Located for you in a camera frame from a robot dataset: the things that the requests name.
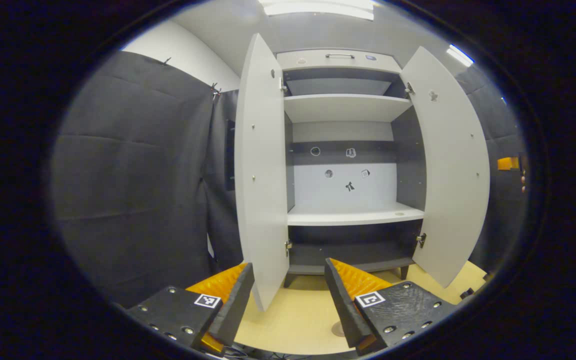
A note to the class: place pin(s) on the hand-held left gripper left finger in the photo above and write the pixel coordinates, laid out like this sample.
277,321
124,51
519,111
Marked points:
235,305

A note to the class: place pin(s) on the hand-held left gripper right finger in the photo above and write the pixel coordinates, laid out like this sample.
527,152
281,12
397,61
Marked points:
343,310

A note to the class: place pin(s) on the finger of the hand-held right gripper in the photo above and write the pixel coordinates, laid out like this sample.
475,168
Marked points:
507,163

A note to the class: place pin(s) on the white cabinet door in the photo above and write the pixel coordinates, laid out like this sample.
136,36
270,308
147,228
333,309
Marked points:
448,175
260,175

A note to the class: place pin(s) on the grey white cabinet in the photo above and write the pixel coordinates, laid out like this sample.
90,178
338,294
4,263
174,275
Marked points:
353,215

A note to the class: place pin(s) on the small round table disc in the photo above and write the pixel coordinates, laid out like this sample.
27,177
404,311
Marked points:
337,329

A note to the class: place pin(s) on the small ceiling light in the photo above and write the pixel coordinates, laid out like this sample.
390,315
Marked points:
460,55

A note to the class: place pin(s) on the black backdrop cloth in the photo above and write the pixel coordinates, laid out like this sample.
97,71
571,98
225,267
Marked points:
133,175

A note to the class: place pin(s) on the large ceiling light panel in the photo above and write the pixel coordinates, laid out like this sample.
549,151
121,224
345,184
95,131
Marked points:
318,9

